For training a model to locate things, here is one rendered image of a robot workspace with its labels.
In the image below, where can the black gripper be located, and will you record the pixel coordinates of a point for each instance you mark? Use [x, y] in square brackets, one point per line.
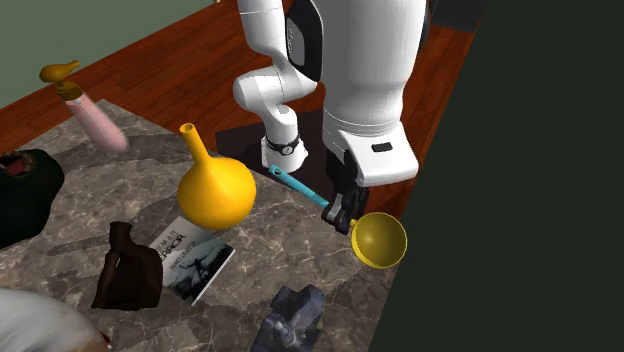
[340, 173]

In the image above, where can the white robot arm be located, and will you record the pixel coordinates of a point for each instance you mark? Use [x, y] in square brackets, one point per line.
[365, 63]

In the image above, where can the grey-blue figure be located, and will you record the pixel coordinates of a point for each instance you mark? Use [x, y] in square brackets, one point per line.
[292, 317]

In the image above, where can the dark robot stand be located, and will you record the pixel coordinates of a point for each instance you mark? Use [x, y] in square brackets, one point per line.
[244, 141]

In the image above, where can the yellow long-necked vase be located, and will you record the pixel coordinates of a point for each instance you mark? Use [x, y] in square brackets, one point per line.
[217, 192]

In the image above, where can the grey and white book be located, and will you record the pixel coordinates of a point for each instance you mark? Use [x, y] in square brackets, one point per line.
[197, 265]

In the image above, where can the dark brown figure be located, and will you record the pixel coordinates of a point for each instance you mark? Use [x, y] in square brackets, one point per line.
[129, 275]

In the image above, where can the pink bottle with yellow pump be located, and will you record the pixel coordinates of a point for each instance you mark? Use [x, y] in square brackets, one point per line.
[95, 122]

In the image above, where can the dark round container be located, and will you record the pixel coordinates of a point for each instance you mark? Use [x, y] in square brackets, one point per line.
[27, 200]

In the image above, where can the white rounded object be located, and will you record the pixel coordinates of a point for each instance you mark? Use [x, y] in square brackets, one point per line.
[39, 324]

